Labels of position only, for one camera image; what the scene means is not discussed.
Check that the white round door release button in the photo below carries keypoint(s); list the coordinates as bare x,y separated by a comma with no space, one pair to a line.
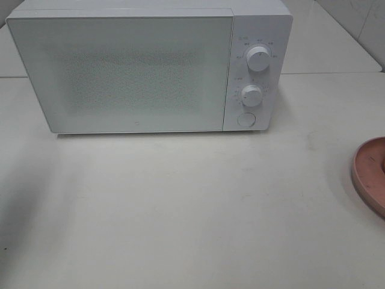
246,120

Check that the white microwave knob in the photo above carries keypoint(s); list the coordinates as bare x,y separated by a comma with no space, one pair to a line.
258,58
251,95

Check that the white microwave door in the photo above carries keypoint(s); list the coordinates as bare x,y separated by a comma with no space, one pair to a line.
111,75

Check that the white microwave oven body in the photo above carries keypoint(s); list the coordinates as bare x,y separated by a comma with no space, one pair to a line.
254,23

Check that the pink round plate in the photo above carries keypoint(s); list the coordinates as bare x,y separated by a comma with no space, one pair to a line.
367,172

